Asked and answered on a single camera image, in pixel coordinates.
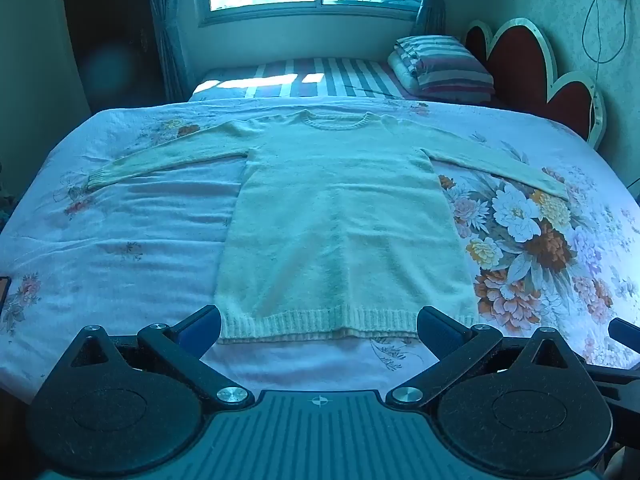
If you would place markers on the cream knitted sweater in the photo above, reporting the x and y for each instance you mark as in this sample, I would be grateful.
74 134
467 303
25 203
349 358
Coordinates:
340 230

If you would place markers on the striped bed sheet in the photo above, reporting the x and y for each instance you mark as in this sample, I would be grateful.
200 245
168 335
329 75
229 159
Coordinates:
345 77

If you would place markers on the striped pillow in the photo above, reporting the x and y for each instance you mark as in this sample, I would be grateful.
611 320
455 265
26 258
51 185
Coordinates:
450 67

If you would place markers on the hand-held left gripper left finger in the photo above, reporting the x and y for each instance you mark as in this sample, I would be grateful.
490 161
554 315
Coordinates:
201 326

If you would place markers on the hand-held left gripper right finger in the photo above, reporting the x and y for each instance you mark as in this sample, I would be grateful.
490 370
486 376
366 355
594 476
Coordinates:
440 332

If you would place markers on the white folded quilt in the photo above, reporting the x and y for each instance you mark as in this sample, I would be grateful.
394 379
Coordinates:
400 71

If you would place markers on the floral bed blanket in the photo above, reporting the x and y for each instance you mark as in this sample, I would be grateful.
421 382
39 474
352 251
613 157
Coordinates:
150 240

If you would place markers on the red heart-shaped headboard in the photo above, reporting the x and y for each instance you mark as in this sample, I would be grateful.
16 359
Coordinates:
520 65

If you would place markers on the dark flat object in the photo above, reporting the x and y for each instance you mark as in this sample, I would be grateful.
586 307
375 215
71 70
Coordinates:
4 292

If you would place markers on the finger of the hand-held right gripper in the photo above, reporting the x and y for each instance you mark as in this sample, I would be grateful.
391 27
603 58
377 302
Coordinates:
625 328

